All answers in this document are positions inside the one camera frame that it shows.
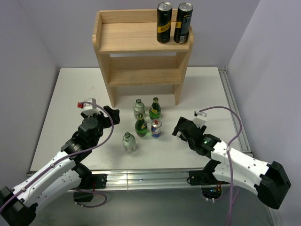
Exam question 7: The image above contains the red blue silver can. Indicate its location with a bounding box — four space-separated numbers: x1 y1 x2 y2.
151 119 162 138

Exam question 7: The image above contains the clear glass bottle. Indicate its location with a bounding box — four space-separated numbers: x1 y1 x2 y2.
122 132 136 152
133 99 145 119

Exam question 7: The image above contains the green glass bottle front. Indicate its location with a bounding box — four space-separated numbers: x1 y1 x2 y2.
135 113 148 137

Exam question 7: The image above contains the green glass bottle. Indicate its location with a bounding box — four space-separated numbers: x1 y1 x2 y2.
149 97 161 120
135 113 148 137

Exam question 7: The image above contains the clear glass bottle front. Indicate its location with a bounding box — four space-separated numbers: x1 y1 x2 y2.
122 132 136 152

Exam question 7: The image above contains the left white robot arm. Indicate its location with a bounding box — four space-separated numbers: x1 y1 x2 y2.
0 101 120 226

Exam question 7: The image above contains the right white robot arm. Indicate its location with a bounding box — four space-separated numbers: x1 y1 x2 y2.
172 117 291 210

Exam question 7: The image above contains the wooden two-tier shelf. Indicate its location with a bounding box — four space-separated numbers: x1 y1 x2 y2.
92 9 194 106

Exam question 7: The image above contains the green glass bottle rear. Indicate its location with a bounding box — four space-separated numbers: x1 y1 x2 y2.
149 97 161 120

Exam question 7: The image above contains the black can yellow label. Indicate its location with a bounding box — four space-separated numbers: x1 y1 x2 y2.
174 2 193 44

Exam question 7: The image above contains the black can yellow band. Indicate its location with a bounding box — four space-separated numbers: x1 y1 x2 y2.
157 2 173 43

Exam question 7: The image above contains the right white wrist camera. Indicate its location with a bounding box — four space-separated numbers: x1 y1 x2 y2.
192 111 207 128

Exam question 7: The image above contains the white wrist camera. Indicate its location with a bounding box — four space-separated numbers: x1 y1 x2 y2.
192 111 207 128
77 98 100 117

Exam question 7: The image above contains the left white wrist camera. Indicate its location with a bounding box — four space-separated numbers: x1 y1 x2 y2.
77 98 100 117

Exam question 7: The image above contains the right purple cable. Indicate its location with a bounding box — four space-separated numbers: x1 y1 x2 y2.
199 106 243 226

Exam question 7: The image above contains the purple cable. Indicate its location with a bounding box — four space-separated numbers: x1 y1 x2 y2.
199 106 243 226
0 102 115 212

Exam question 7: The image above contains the aluminium front rail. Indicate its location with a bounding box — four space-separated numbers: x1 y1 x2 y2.
22 168 233 193

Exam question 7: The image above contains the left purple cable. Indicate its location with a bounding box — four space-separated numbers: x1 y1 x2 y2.
0 102 115 212

